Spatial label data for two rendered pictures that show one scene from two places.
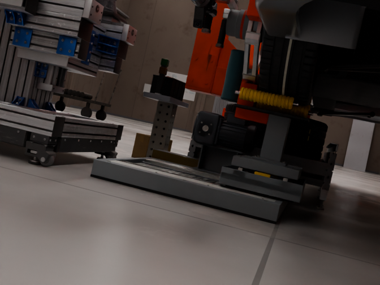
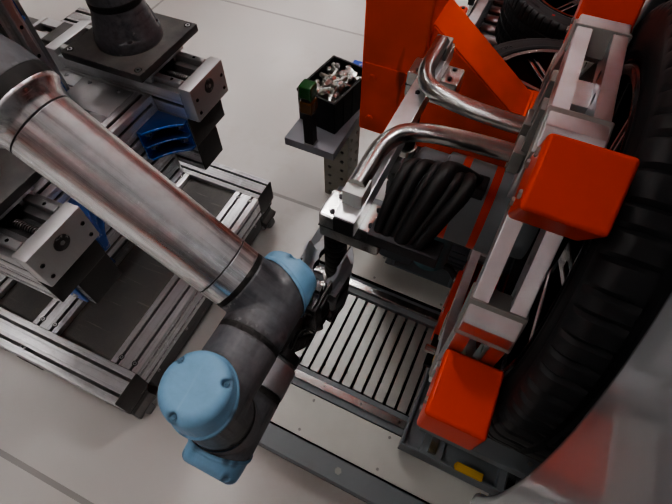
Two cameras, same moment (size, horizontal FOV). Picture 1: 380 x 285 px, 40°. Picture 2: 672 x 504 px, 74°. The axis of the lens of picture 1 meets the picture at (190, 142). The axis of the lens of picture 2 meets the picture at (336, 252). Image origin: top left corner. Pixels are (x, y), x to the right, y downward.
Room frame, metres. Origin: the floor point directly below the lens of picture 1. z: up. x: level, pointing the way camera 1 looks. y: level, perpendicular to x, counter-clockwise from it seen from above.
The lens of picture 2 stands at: (2.03, -0.04, 1.43)
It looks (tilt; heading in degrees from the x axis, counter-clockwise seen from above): 57 degrees down; 12
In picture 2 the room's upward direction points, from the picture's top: straight up
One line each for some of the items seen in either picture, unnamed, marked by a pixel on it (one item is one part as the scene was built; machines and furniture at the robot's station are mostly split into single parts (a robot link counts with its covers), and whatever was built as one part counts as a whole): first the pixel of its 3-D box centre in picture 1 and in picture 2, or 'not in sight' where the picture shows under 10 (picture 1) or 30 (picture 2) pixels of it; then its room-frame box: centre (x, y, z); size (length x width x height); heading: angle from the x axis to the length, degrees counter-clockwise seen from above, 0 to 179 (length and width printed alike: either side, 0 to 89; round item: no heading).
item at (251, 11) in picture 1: (257, 11); (458, 398); (2.21, -0.16, 0.85); 0.09 x 0.08 x 0.07; 166
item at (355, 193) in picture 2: not in sight; (443, 152); (2.45, -0.09, 1.03); 0.19 x 0.18 x 0.11; 76
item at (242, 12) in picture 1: (249, 25); (469, 202); (2.53, -0.16, 0.85); 0.21 x 0.14 x 0.14; 76
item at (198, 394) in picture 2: not in sight; (218, 387); (2.14, 0.11, 0.95); 0.11 x 0.08 x 0.11; 165
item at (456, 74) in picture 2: (232, 14); (434, 81); (2.73, -0.07, 0.93); 0.09 x 0.05 x 0.05; 76
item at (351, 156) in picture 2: (160, 135); (341, 151); (3.25, 0.19, 0.21); 0.10 x 0.10 x 0.42; 76
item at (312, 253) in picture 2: not in sight; (310, 254); (2.38, 0.07, 0.85); 0.09 x 0.03 x 0.06; 175
